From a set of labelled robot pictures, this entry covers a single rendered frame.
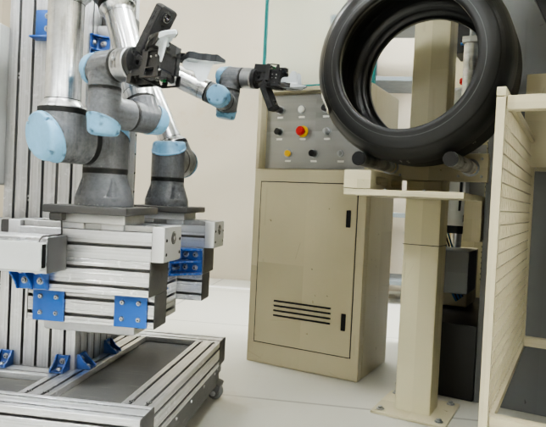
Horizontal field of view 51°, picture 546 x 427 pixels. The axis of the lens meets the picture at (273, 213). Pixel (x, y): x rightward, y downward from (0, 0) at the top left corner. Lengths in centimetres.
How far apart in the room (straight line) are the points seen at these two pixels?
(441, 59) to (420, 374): 113
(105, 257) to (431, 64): 132
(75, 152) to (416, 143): 94
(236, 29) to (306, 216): 328
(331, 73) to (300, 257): 99
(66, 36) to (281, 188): 137
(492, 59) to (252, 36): 396
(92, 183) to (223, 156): 387
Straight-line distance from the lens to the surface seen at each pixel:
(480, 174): 206
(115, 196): 152
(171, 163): 198
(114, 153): 153
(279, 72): 204
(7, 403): 160
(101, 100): 136
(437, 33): 220
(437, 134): 171
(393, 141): 174
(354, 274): 245
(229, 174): 532
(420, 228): 212
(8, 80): 190
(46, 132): 144
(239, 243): 530
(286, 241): 257
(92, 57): 139
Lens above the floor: 75
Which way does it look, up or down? 1 degrees down
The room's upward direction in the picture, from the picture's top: 3 degrees clockwise
